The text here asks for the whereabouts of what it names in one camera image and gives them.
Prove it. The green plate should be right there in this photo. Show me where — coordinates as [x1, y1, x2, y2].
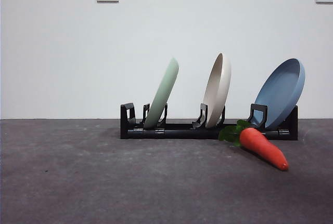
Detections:
[143, 57, 180, 129]

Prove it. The orange carrot with green leaves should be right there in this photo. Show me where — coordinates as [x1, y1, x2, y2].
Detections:
[217, 120, 290, 171]

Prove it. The black plate rack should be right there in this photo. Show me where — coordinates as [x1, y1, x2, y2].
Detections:
[120, 102, 299, 140]

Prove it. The beige plate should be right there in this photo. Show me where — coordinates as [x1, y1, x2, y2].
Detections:
[202, 52, 232, 128]

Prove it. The blue plate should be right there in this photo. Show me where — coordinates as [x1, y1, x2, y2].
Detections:
[253, 58, 306, 129]

